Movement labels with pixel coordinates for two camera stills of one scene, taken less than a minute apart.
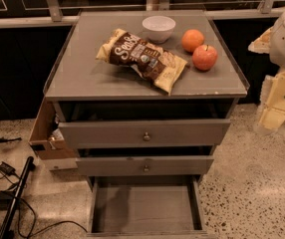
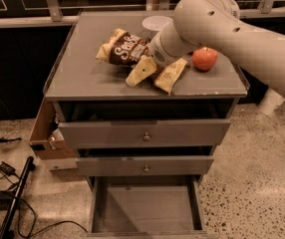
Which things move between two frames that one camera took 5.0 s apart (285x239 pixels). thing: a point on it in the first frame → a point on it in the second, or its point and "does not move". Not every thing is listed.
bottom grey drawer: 145,207 does not move
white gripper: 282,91 → 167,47
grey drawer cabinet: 144,149 does not move
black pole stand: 16,198 does not move
